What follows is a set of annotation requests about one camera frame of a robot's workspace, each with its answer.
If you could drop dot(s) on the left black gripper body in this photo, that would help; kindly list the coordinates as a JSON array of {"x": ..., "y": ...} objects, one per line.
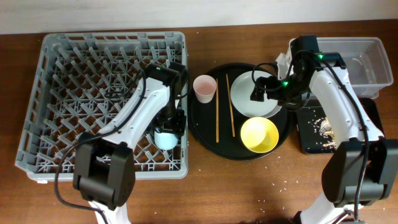
[{"x": 173, "y": 120}]

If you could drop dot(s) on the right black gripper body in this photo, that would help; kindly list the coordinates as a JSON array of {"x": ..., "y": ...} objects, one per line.
[{"x": 276, "y": 88}]

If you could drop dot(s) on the light blue plastic cup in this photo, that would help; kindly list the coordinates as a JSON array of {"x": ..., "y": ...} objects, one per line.
[{"x": 165, "y": 141}]

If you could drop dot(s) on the pink plastic cup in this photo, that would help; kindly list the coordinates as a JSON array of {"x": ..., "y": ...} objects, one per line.
[{"x": 204, "y": 87}]

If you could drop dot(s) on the yellow bowl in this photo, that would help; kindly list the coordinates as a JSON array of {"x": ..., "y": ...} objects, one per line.
[{"x": 259, "y": 135}]

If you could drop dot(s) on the food scraps pile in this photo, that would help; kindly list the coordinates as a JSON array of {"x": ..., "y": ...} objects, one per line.
[{"x": 322, "y": 134}]

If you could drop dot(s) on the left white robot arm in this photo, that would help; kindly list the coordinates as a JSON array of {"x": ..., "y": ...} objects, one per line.
[{"x": 104, "y": 170}]

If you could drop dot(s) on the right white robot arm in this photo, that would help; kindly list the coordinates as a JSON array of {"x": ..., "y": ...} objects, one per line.
[{"x": 363, "y": 168}]

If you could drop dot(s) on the black rectangular waste tray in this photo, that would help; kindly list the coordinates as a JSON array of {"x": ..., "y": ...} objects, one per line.
[{"x": 304, "y": 129}]

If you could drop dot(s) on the clear plastic waste bin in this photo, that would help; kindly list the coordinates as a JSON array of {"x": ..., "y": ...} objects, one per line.
[{"x": 366, "y": 60}]

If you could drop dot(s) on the grey plastic dishwasher rack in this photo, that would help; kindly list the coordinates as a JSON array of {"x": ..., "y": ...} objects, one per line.
[{"x": 74, "y": 72}]

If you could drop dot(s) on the white round plate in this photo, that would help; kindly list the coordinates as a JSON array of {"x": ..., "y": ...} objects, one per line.
[{"x": 241, "y": 90}]

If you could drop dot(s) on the round black tray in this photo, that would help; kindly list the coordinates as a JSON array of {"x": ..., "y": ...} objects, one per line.
[{"x": 202, "y": 117}]

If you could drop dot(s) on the left wooden chopstick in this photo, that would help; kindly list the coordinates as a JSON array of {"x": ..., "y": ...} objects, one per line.
[{"x": 217, "y": 114}]

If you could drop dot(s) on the wooden chopstick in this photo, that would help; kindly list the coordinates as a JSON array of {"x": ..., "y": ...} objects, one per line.
[
  {"x": 217, "y": 114},
  {"x": 230, "y": 107}
]

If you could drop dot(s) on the right wooden chopstick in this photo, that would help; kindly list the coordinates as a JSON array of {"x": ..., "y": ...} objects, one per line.
[{"x": 230, "y": 107}]

